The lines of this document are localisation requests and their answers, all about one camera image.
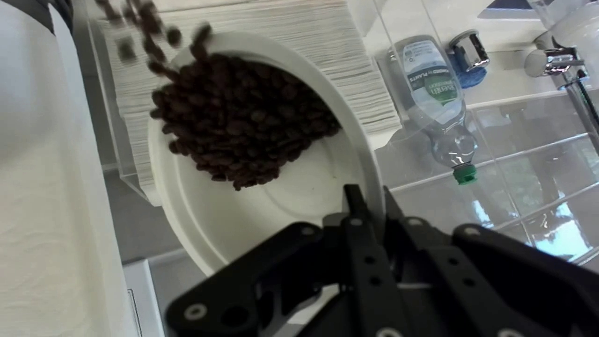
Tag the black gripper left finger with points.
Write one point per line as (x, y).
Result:
(349, 275)

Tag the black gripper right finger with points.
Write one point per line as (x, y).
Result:
(493, 275)

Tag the white bowl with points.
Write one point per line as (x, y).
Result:
(262, 213)

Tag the brown coffee beans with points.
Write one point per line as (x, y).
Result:
(244, 119)

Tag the green capped dish soap bottle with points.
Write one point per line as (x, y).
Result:
(437, 95)

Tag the tall chrome faucet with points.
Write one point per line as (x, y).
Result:
(568, 63)

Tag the white paper towel roll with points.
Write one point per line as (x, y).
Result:
(49, 189)

